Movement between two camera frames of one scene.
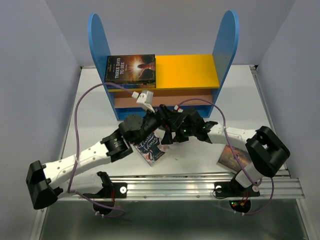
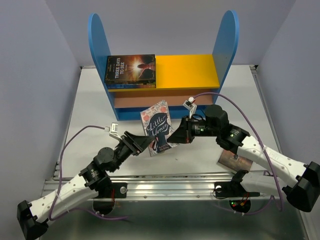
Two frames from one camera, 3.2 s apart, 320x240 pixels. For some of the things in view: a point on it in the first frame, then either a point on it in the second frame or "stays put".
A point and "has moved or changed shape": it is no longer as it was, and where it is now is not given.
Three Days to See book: (130, 68) stays put
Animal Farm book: (132, 86) stays put
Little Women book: (152, 149) has moved or changed shape
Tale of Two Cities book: (227, 158) stays put
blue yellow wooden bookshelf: (190, 81) stays put
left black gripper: (171, 119) to (137, 143)
